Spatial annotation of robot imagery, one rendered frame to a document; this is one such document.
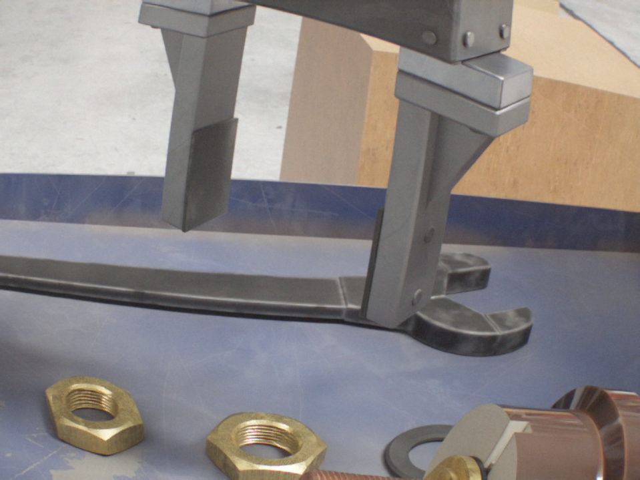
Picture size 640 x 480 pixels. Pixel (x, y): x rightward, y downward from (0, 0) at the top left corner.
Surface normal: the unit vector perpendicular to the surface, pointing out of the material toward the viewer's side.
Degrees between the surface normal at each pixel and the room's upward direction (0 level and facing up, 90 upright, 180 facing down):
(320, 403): 0
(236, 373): 0
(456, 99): 90
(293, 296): 0
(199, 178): 90
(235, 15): 90
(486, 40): 90
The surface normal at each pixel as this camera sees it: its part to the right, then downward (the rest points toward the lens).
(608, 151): 0.17, 0.46
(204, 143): 0.80, 0.35
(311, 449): 0.12, -0.89
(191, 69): -0.58, 0.30
